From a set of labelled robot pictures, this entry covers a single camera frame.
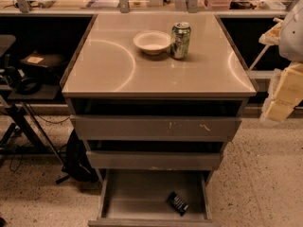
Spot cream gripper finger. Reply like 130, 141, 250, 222
261, 99, 294, 122
258, 22, 282, 45

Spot grey middle drawer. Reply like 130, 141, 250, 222
87, 141, 223, 171

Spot grey bottom drawer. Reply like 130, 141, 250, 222
88, 170, 221, 227

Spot black box with label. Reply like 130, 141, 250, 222
20, 52, 66, 73

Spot white paper bowl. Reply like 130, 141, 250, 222
134, 30, 170, 55

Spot black headphones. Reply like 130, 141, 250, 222
15, 71, 42, 95

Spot grey drawer cabinet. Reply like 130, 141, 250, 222
60, 12, 259, 227

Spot black side stand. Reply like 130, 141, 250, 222
0, 34, 65, 166

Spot grey drawer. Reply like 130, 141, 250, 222
87, 141, 223, 171
88, 170, 221, 227
71, 100, 242, 142

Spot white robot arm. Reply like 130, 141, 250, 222
258, 1, 303, 125

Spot grey top drawer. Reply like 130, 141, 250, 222
71, 100, 242, 142

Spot white stick with tip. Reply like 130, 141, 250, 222
248, 18, 283, 71

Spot green soda can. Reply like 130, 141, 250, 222
170, 22, 191, 60

